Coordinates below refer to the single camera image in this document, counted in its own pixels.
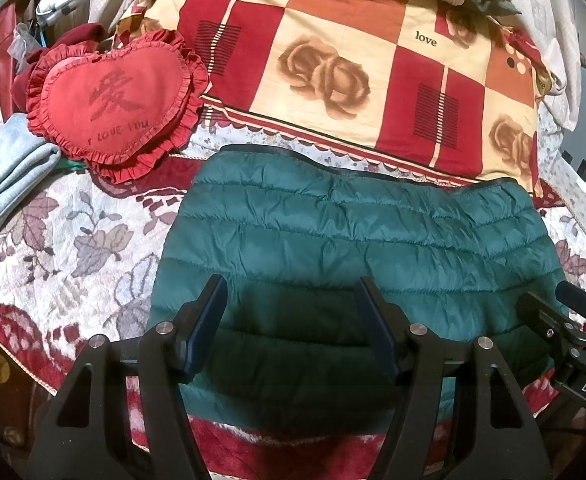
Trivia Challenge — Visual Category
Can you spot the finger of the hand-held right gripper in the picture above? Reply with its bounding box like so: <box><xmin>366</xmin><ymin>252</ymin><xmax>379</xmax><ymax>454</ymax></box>
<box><xmin>554</xmin><ymin>280</ymin><xmax>586</xmax><ymax>322</ymax></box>
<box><xmin>515</xmin><ymin>292</ymin><xmax>586</xmax><ymax>358</ymax></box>

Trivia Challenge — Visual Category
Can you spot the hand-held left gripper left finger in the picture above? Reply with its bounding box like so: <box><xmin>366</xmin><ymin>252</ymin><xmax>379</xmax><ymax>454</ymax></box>
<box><xmin>26</xmin><ymin>274</ymin><xmax>230</xmax><ymax>480</ymax></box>

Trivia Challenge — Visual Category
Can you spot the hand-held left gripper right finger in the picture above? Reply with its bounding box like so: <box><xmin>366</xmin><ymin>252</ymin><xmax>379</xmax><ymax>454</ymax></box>
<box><xmin>355</xmin><ymin>276</ymin><xmax>551</xmax><ymax>480</ymax></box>

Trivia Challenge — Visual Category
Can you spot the green puffer jacket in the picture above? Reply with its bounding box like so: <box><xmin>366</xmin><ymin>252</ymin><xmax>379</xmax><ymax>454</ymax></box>
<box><xmin>148</xmin><ymin>144</ymin><xmax>574</xmax><ymax>433</ymax></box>

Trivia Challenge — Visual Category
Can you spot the white floral blanket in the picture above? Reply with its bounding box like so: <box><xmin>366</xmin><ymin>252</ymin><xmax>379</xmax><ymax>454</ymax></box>
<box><xmin>0</xmin><ymin>125</ymin><xmax>586</xmax><ymax>480</ymax></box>

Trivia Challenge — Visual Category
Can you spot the red cream rose quilt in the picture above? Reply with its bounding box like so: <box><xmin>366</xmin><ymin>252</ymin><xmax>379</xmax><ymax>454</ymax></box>
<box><xmin>116</xmin><ymin>0</ymin><xmax>564</xmax><ymax>196</ymax></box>

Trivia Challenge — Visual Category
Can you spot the red heart-shaped pillow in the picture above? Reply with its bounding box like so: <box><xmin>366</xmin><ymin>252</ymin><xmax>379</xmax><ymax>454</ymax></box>
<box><xmin>26</xmin><ymin>30</ymin><xmax>211</xmax><ymax>186</ymax></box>

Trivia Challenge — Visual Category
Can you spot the light grey cloth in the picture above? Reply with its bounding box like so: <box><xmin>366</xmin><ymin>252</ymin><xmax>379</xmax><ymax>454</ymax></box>
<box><xmin>0</xmin><ymin>112</ymin><xmax>64</xmax><ymax>263</ymax></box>

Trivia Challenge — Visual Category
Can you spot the white lace cloth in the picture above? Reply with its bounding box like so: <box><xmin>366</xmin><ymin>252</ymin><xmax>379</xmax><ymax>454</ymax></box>
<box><xmin>518</xmin><ymin>0</ymin><xmax>586</xmax><ymax>131</ymax></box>

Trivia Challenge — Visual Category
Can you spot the dark grey cloth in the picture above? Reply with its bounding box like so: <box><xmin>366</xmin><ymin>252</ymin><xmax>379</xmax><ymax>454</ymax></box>
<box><xmin>465</xmin><ymin>0</ymin><xmax>522</xmax><ymax>17</ymax></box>

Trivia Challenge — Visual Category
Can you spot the dark red cloth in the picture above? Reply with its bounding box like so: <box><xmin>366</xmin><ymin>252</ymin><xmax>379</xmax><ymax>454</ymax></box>
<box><xmin>10</xmin><ymin>22</ymin><xmax>111</xmax><ymax>111</ymax></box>

